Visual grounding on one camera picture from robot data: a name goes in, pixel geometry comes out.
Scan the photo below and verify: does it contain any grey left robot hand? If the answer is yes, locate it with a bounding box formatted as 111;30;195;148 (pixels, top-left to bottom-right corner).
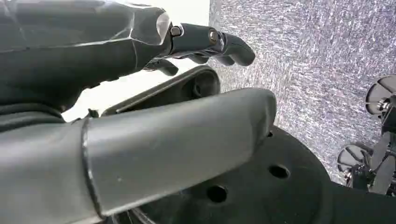
0;0;277;224

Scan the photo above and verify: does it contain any black chair caster wheel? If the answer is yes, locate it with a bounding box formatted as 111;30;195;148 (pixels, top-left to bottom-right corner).
337;143;374;181
365;75;396;117

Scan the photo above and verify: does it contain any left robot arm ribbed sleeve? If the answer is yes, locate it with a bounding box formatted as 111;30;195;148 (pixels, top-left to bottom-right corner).
0;103;66;133

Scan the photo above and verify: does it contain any black office chair base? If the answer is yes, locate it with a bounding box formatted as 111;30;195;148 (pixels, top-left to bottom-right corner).
346;105;396;197

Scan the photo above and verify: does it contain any robot's black foot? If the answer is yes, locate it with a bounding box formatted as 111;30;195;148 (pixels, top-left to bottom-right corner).
117;125;396;224

